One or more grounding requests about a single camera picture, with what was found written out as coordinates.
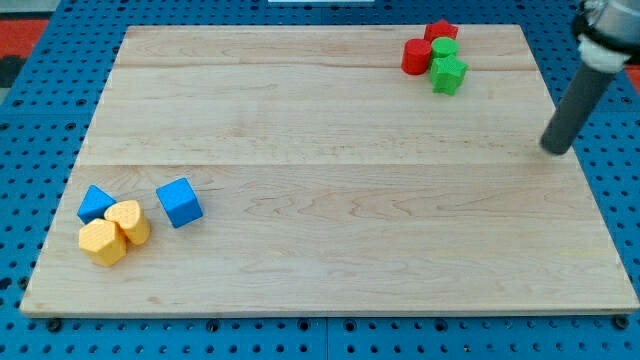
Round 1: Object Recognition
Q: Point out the wooden board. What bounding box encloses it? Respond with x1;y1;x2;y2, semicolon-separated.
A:
21;25;639;319

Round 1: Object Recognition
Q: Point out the blue cube block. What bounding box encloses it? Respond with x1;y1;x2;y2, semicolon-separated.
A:
155;177;203;228

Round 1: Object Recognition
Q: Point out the red cylinder block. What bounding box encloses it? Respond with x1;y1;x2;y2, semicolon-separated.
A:
401;38;432;75

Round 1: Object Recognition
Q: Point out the green star block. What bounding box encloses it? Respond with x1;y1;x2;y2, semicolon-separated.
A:
429;55;468;96

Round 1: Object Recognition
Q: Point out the green cylinder block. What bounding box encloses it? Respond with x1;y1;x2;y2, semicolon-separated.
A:
431;37;459;59

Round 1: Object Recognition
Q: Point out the red star block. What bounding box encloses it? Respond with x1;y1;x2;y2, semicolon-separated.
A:
423;19;459;42

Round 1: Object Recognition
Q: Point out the yellow heart block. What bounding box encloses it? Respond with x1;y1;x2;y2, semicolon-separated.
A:
104;200;151;245

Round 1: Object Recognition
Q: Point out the yellow hexagon block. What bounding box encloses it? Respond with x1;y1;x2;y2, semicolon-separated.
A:
78;219;127;267

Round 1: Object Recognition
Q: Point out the blue triangle block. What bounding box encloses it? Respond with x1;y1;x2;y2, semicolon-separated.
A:
77;185;116;224

